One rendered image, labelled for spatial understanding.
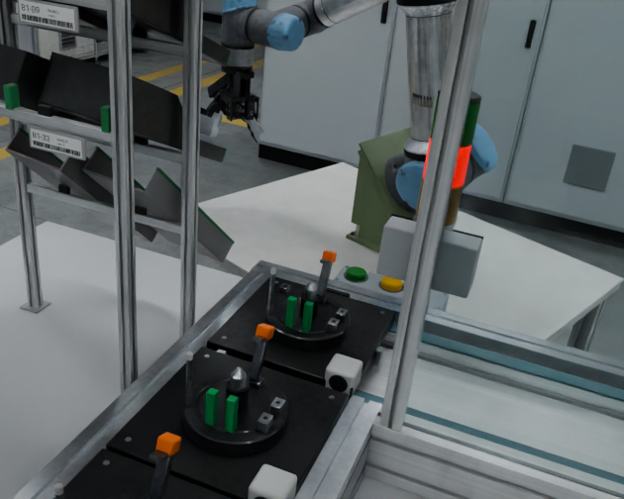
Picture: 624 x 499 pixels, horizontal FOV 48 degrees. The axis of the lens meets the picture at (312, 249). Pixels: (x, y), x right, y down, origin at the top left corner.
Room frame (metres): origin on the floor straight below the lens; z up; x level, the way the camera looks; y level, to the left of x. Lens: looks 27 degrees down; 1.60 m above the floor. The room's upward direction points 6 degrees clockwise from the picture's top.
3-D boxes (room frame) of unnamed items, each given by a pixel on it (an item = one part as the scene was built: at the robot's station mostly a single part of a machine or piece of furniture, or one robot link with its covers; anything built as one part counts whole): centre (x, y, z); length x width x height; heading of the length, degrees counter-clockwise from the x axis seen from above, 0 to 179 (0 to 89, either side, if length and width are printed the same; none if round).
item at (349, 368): (0.84, -0.07, 0.97); 0.05 x 0.05 x 0.04; 71
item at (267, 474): (0.72, 0.08, 1.01); 0.24 x 0.24 x 0.13; 71
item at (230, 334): (0.97, -0.01, 0.96); 0.24 x 0.24 x 0.02; 71
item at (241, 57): (1.61, 0.21, 1.25); 0.08 x 0.08 x 0.05
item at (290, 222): (1.51, -0.18, 0.84); 0.90 x 0.70 x 0.03; 49
